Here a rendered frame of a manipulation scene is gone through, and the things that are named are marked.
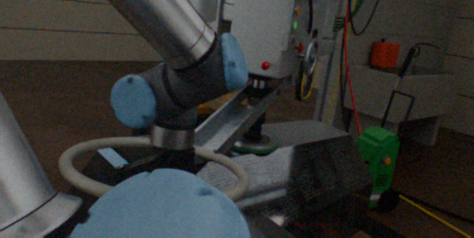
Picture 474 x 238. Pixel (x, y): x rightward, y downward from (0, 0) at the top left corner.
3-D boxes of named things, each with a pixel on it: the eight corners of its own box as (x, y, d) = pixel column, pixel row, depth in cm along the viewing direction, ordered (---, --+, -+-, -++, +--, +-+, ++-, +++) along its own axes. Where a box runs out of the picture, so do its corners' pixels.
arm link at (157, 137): (149, 127, 82) (154, 115, 92) (146, 151, 83) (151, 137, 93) (195, 132, 83) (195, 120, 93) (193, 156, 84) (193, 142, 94)
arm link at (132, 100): (150, 61, 67) (185, 58, 78) (94, 87, 71) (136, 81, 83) (172, 117, 67) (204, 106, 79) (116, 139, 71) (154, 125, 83)
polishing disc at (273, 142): (251, 129, 187) (251, 126, 187) (288, 144, 173) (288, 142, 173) (215, 135, 172) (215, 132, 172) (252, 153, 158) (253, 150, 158)
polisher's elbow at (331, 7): (288, 33, 217) (294, -7, 212) (302, 32, 234) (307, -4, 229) (324, 39, 209) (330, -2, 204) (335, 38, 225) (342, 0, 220)
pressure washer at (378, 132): (367, 190, 350) (390, 87, 328) (397, 211, 319) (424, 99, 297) (331, 193, 336) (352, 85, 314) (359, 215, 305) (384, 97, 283)
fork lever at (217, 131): (259, 74, 192) (260, 64, 190) (300, 82, 185) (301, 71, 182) (174, 150, 137) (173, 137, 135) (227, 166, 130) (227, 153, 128)
